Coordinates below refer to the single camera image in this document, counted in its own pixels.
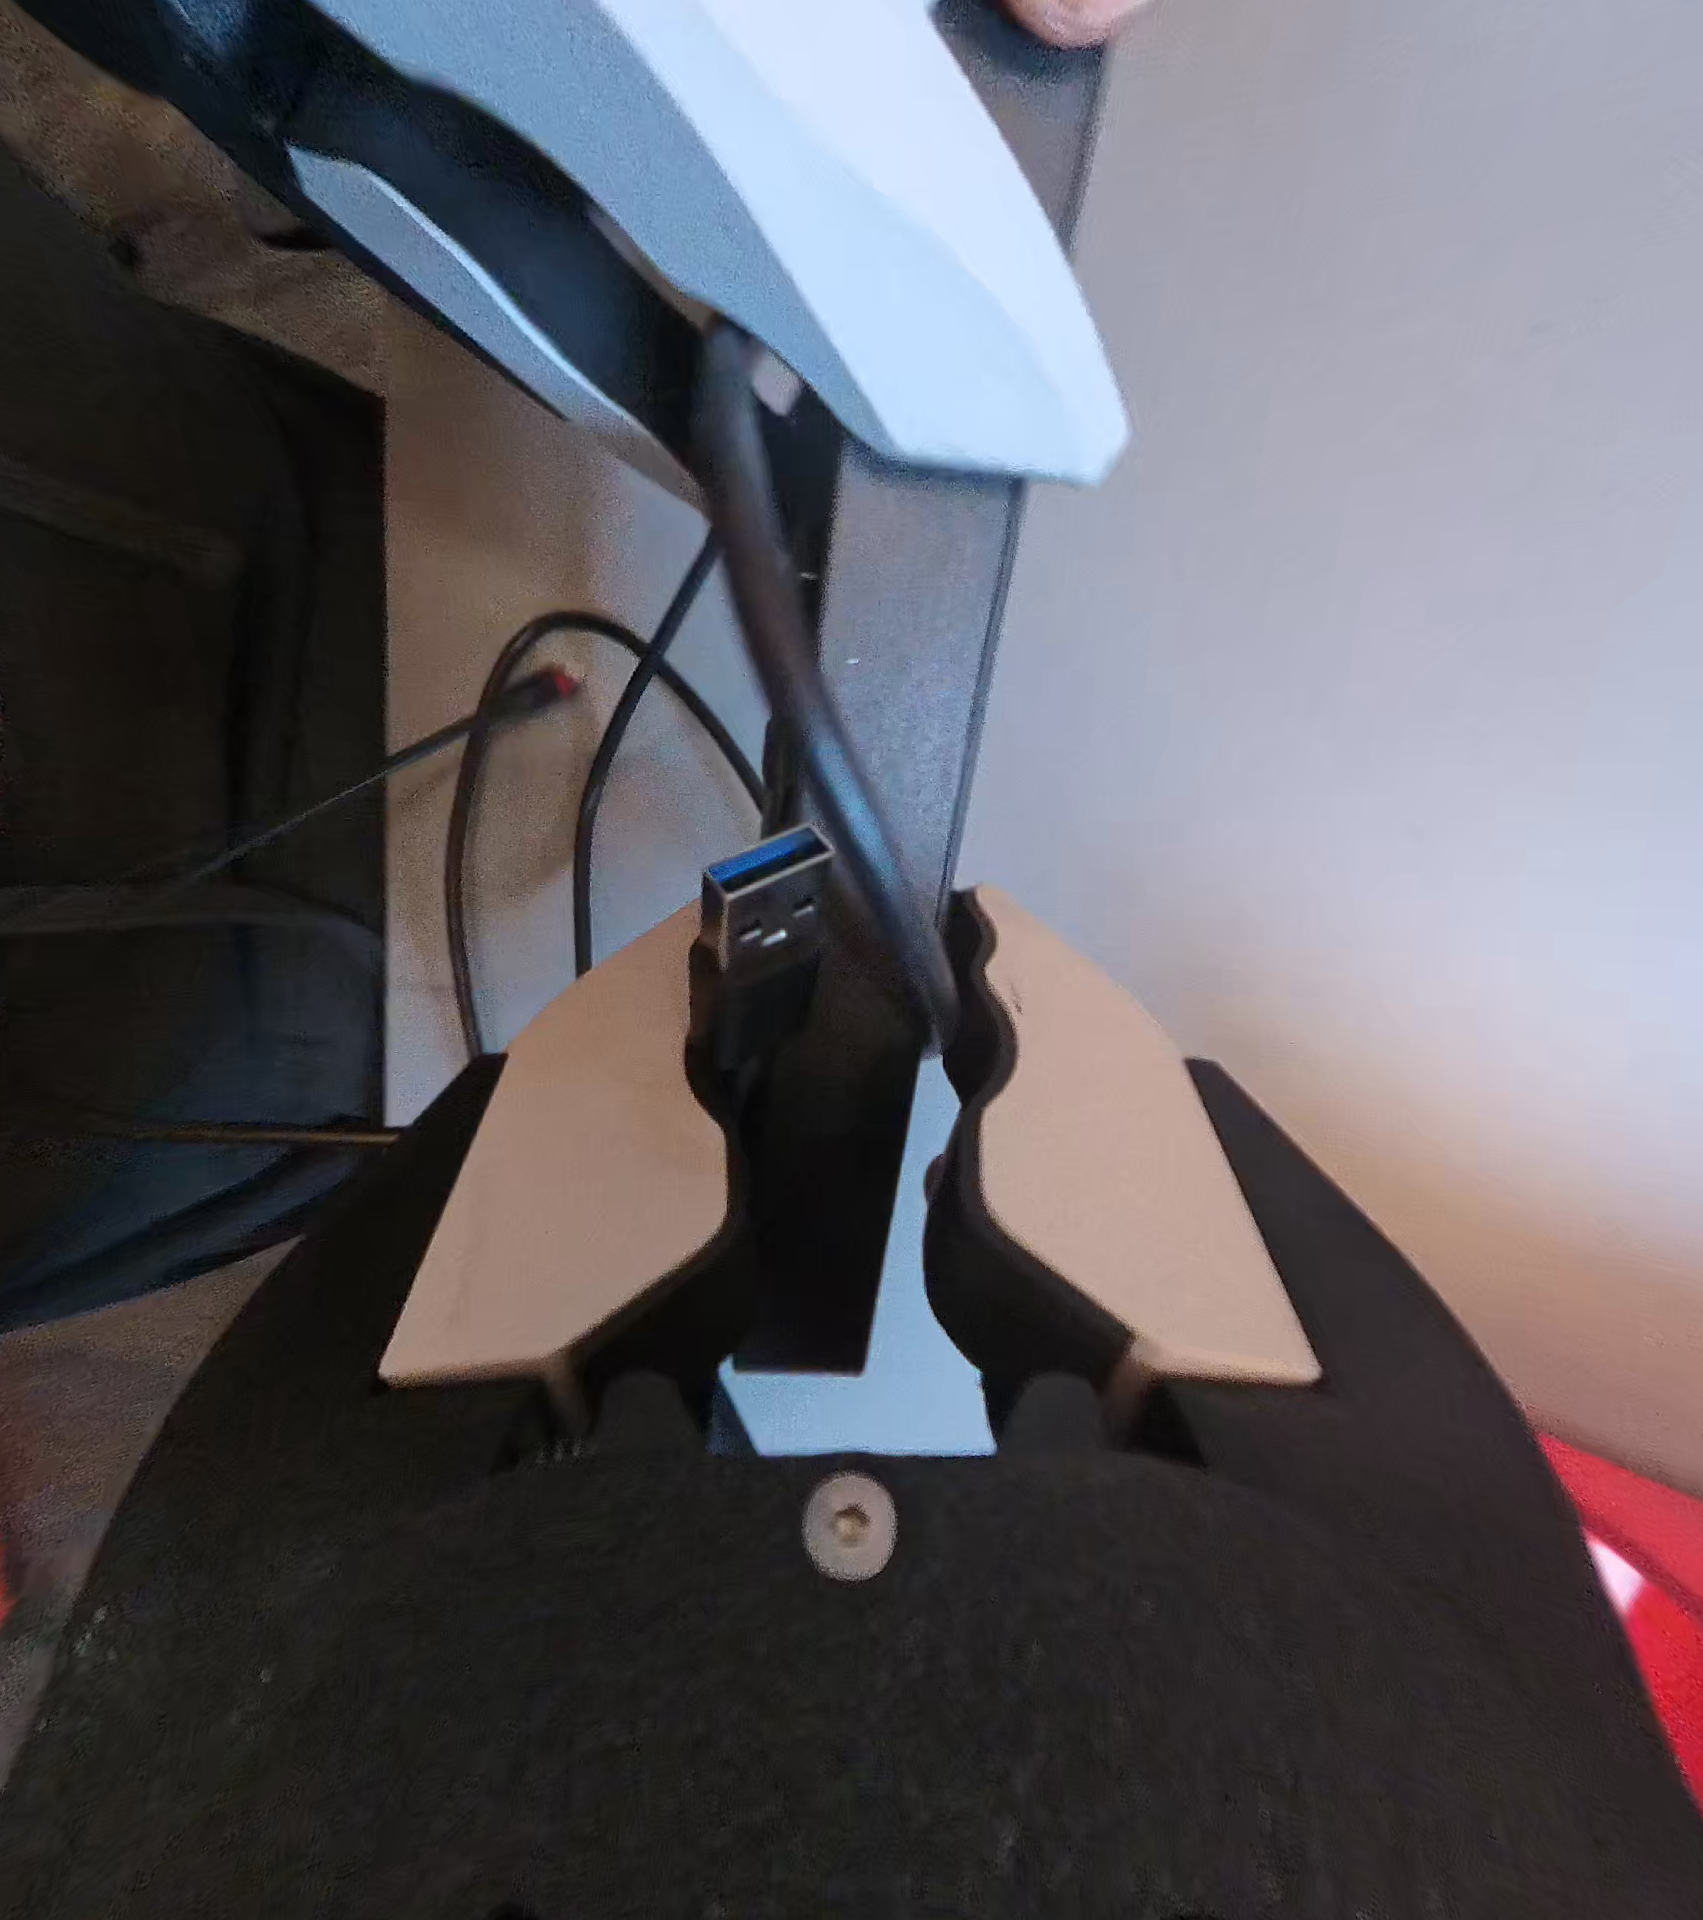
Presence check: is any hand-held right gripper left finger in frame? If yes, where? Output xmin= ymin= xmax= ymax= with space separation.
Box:
xmin=376 ymin=899 xmax=754 ymax=1427

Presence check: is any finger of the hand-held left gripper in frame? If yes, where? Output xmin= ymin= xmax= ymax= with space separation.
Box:
xmin=311 ymin=0 xmax=1133 ymax=484
xmin=284 ymin=147 xmax=651 ymax=438

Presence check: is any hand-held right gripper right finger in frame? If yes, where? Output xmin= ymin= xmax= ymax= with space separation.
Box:
xmin=925 ymin=882 xmax=1325 ymax=1420

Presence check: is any black USB hub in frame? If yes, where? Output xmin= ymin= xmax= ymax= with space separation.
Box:
xmin=728 ymin=0 xmax=1112 ymax=1373

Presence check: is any black red-collar USB cable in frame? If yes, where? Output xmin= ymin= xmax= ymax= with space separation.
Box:
xmin=115 ymin=658 xmax=586 ymax=900

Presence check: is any red plastic bin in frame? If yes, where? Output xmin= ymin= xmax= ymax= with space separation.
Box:
xmin=1534 ymin=1428 xmax=1703 ymax=1920

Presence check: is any person's left hand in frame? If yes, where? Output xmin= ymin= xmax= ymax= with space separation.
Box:
xmin=1008 ymin=0 xmax=1155 ymax=50

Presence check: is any thin black cable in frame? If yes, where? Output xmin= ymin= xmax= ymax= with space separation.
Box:
xmin=572 ymin=532 xmax=726 ymax=985

